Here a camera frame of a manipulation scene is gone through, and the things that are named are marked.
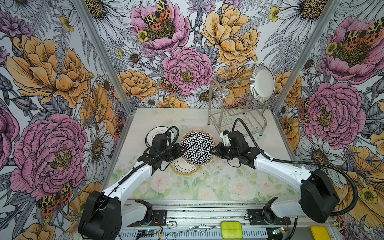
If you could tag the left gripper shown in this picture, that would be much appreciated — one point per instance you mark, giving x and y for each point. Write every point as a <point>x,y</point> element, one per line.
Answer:
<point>177,147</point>

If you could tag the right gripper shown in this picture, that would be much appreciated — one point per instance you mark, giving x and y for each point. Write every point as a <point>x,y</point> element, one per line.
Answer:
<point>219,153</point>

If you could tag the yellow patterned plate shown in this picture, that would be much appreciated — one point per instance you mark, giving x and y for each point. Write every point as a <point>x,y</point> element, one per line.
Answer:
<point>181,167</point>

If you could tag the black geometric pattern plate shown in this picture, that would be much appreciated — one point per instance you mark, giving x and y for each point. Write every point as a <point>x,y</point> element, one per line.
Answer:
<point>198,143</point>

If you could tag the metal wire dish rack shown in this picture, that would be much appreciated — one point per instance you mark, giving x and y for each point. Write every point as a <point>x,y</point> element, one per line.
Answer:
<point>232,100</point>

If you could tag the large dark rimmed plate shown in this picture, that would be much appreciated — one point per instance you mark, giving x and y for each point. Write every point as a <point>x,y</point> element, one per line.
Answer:
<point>262,84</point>

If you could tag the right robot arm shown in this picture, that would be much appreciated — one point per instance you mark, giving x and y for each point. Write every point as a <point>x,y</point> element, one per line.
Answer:
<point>317,199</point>

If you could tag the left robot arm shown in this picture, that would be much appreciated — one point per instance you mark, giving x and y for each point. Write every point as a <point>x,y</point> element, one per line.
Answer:
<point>107,212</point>

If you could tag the green square button box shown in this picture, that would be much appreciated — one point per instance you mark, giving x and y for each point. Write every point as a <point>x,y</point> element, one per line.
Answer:
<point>232,230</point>

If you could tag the small circuit board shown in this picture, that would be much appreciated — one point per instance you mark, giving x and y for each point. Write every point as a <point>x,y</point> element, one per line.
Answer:
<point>149,233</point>

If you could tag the yellow box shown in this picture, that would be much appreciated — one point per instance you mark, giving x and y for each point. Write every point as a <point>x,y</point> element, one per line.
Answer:
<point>320,233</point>

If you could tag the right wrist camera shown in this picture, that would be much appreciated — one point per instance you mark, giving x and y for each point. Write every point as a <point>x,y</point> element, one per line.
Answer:
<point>225,138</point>

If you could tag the aluminium front rail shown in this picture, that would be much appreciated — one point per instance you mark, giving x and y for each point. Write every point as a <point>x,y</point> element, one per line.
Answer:
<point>206,212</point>

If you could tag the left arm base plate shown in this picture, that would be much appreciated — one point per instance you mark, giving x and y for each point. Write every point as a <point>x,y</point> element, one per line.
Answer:
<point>159,218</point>

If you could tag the metal wire hook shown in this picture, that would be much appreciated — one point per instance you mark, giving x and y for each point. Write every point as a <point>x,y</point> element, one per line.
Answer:
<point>202,228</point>

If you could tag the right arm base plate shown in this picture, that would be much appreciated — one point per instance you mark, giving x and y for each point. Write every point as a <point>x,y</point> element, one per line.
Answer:
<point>256,217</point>

